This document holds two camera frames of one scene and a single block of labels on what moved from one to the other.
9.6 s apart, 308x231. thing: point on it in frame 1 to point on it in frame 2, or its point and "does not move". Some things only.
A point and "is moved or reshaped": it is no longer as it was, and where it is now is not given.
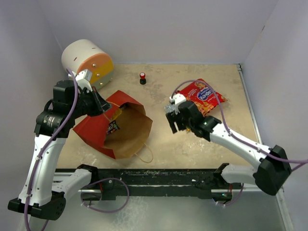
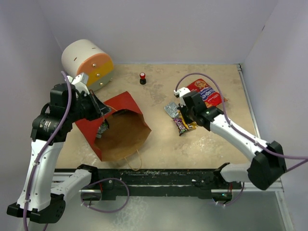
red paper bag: (121, 130) is moved or reshaped
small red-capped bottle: (143, 80) does not move
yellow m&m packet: (118, 112) is moved or reshaped
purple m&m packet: (112, 127) is moved or reshaped
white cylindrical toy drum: (83, 55) does not move
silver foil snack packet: (170, 108) does not move
